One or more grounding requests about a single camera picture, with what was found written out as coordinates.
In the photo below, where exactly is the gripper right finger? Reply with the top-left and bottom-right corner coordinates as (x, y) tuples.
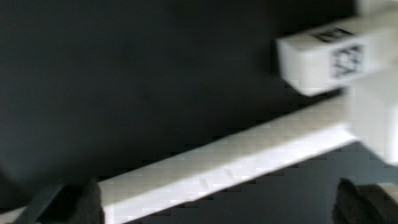
(332, 179), (398, 224)

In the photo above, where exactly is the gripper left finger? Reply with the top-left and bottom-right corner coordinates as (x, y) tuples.
(12, 179), (104, 224)

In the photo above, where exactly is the white chair seat part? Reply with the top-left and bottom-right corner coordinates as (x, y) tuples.
(346, 0), (398, 167)

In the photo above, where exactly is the white workspace border frame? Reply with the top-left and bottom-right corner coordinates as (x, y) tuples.
(99, 97), (355, 224)

